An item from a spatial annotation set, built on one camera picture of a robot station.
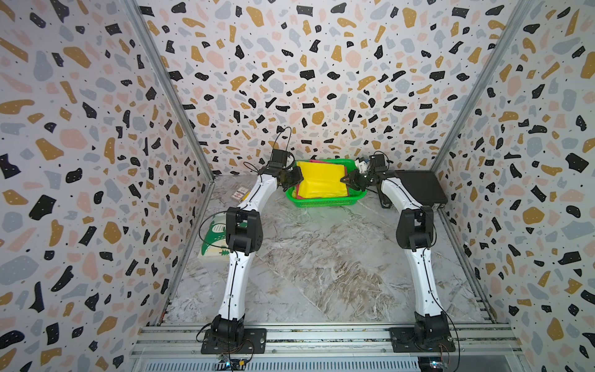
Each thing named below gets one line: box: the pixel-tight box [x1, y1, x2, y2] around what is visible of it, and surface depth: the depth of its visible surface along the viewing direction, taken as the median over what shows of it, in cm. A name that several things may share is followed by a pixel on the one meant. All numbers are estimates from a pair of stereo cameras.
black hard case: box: [394, 169, 448, 208], surface depth 110 cm
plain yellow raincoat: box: [296, 161, 348, 199], surface depth 108 cm
